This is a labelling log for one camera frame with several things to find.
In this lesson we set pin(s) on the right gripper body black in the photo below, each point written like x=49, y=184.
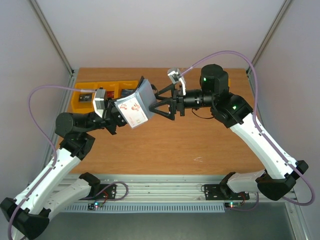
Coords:
x=179, y=102

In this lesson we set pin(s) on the white card with red pattern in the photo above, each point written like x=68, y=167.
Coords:
x=132, y=111

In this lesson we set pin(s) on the right aluminium frame post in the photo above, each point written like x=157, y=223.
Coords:
x=280, y=15

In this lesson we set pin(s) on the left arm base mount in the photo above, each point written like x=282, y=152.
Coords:
x=105, y=191

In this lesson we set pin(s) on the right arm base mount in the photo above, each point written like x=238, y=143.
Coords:
x=221, y=191

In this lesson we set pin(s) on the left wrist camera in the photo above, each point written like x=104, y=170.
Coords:
x=99, y=102

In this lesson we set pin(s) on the slotted grey cable duct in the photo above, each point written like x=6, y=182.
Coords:
x=137, y=208

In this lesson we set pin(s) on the yellow bin middle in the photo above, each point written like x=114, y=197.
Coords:
x=109, y=86

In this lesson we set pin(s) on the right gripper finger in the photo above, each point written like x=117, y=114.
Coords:
x=164, y=108
x=159, y=94

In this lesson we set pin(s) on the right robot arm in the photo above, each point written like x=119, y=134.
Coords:
x=281, y=171

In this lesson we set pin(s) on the aluminium rail frame front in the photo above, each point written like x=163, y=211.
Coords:
x=163, y=188

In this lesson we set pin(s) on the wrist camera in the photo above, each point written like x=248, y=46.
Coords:
x=99, y=102
x=176, y=77

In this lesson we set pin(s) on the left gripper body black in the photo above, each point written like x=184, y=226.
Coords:
x=110, y=122

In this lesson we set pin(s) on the aluminium frame post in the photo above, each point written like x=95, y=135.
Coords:
x=48, y=30
x=280, y=15

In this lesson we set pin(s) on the blue credit card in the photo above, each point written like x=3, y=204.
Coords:
x=126, y=92

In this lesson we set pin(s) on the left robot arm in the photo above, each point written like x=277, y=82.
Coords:
x=30, y=212

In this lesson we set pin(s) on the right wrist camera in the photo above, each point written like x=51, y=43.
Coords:
x=176, y=77

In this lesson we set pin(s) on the right circuit board with LED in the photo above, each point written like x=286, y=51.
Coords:
x=232, y=204

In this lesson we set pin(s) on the black credit card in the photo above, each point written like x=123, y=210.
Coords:
x=85, y=97

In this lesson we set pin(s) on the circuit board with led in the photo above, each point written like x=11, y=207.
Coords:
x=94, y=206
x=232, y=204

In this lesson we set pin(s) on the red credit card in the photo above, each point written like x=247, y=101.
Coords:
x=110, y=94

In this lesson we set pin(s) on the card holder with clear sleeves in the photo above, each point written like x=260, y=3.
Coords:
x=145, y=95

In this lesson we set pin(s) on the left aluminium frame post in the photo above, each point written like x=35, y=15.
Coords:
x=48, y=30

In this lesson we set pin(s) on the yellow bin left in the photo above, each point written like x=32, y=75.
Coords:
x=82, y=108

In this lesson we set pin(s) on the left circuit board with LED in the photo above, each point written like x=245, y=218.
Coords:
x=94, y=206

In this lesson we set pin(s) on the yellow bin right of trio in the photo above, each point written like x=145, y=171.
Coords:
x=126, y=84

